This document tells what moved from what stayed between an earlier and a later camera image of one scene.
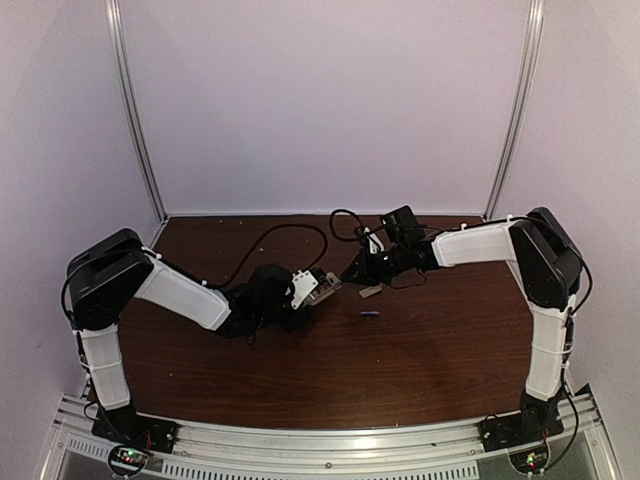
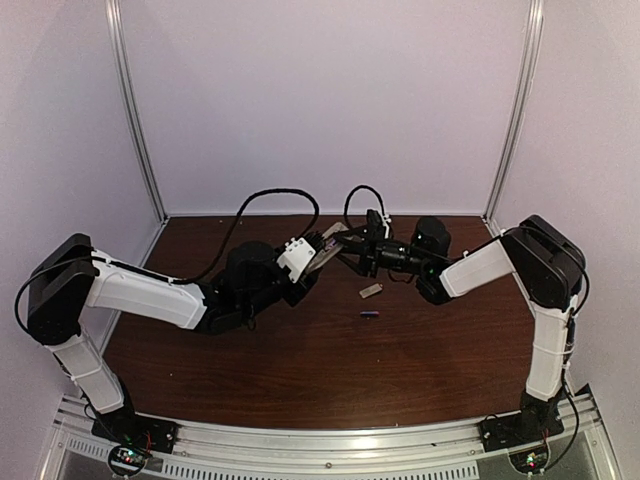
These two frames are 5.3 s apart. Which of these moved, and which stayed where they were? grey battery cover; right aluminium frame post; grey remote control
Moved: grey remote control
Stayed: grey battery cover; right aluminium frame post
